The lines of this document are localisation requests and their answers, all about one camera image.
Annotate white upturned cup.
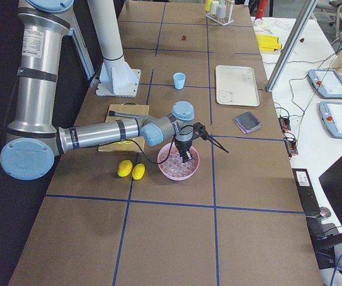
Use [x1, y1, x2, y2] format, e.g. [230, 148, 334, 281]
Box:
[210, 0, 220, 14]

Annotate yellow upturned cup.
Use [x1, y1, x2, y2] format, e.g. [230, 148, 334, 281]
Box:
[204, 0, 213, 12]

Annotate teach pendant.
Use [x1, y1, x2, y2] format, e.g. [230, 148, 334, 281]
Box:
[319, 101, 342, 139]
[308, 69, 342, 99]

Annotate wooden cutting board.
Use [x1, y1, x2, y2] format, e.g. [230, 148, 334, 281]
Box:
[98, 103, 149, 153]

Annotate white wire cup rack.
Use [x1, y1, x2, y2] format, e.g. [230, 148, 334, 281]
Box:
[204, 0, 235, 26]

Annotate grey folded cloth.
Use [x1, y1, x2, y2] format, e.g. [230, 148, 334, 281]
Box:
[233, 111, 262, 134]

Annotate far teach pendant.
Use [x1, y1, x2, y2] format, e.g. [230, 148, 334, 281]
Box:
[308, 69, 342, 99]

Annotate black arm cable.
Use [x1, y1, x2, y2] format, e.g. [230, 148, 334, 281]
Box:
[123, 125, 230, 165]

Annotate steel handled knife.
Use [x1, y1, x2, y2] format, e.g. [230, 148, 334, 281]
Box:
[108, 110, 142, 119]

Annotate grey upturned cup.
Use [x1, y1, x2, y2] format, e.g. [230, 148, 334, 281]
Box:
[215, 4, 226, 19]

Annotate yellow lemon left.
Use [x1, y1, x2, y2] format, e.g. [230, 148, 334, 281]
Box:
[117, 160, 133, 178]

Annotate aluminium frame post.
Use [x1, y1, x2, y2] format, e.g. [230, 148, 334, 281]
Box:
[265, 0, 317, 92]

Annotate white camera mast pole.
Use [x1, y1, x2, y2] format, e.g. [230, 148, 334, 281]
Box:
[88, 0, 141, 98]

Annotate cream bear serving tray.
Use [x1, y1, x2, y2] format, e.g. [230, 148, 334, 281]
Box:
[215, 65, 260, 107]

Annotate yellow lemon right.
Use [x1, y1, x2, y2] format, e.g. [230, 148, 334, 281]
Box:
[131, 163, 146, 181]

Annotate yellow lemon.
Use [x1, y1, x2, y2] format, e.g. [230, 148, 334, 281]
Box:
[131, 163, 146, 181]
[117, 160, 133, 178]

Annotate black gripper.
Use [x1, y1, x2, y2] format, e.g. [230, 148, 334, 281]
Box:
[175, 133, 193, 163]

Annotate near teach pendant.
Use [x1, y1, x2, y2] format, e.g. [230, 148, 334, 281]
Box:
[319, 101, 342, 139]

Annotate pink bowl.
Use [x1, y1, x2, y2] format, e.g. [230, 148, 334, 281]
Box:
[157, 143, 200, 181]

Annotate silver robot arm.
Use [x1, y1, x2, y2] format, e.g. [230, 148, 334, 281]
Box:
[0, 1, 194, 181]

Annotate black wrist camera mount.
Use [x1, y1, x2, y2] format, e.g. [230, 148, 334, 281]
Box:
[192, 122, 209, 140]

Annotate yellow cloth on desk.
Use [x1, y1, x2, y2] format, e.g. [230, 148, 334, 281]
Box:
[256, 34, 282, 52]

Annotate red fire extinguisher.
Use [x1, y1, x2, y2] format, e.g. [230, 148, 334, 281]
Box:
[255, 0, 268, 20]

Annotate light blue plastic cup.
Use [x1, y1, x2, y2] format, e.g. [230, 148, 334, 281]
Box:
[173, 72, 186, 90]

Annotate lemon slices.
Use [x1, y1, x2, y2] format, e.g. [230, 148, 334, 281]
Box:
[113, 140, 133, 145]

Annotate clear ice cubes pile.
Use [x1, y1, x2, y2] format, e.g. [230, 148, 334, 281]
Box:
[160, 149, 196, 178]

